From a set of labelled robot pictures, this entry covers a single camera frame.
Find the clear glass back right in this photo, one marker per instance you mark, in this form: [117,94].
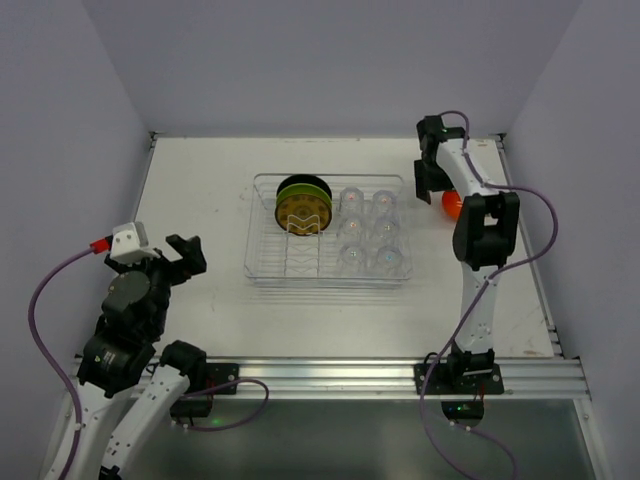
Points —
[383,202]

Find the aluminium front rail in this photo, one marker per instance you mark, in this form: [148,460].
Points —
[299,378]

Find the black controller box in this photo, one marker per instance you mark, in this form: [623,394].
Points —
[190,409]
[468,413]

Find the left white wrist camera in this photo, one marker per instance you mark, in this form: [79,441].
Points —
[129,243]

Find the clear glass middle left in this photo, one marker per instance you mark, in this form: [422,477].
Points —
[352,229]

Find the lime green plate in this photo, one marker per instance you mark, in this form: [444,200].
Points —
[313,191]

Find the yellow patterned plate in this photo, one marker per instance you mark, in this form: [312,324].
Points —
[303,215]

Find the right black controller box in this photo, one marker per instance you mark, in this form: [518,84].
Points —
[468,413]

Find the clear glass front left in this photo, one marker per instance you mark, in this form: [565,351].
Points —
[352,260]

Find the left black controller box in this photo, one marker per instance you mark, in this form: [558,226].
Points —
[190,409]

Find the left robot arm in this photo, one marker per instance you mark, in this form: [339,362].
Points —
[110,424]

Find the clear glass front right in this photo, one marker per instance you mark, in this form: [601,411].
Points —
[389,262]

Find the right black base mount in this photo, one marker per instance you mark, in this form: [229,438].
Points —
[461,373]

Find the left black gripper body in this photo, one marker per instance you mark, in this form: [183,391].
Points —
[163,265]

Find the clear glass back left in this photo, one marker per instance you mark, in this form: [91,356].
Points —
[351,201]

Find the clear glass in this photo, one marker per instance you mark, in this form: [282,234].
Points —
[352,229]
[386,231]
[351,201]
[352,260]
[383,202]
[389,262]

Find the clear plastic dish rack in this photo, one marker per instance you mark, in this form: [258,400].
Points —
[280,259]

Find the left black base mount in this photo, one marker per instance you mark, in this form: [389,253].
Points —
[221,373]

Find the black plate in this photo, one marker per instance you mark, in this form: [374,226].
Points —
[307,179]

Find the orange plastic bowl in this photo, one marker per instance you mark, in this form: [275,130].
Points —
[452,204]

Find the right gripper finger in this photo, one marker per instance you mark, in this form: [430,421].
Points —
[421,182]
[436,180]

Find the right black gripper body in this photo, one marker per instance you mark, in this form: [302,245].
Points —
[426,170]

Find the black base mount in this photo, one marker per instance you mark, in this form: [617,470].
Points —
[461,373]
[221,373]

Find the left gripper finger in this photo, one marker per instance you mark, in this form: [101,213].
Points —
[156,252]
[192,261]

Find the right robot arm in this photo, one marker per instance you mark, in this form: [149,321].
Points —
[484,238]

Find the clear glass middle right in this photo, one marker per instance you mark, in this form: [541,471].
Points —
[386,231]

